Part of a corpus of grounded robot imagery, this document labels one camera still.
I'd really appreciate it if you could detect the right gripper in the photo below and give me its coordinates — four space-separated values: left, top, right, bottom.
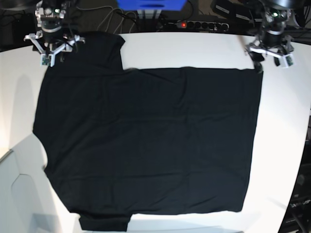
24 28 86 62

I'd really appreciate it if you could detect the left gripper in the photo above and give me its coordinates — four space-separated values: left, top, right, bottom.
245 33 294 73

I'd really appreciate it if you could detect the black T-shirt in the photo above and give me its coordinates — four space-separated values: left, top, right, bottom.
33 33 263 232

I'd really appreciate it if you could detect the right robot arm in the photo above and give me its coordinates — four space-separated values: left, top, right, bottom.
23 0 85 67

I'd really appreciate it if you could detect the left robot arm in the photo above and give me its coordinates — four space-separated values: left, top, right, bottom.
245 0 294 73

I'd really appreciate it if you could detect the blue box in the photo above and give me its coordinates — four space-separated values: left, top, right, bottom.
117 0 187 11

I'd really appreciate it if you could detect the black power strip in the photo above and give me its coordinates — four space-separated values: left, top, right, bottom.
161 20 230 32

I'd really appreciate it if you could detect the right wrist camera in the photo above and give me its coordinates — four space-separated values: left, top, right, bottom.
40 54 55 67

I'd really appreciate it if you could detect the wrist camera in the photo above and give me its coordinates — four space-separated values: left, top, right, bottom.
279 53 294 68
40 54 55 67

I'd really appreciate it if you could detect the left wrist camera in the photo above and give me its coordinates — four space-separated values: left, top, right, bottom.
279 53 294 68

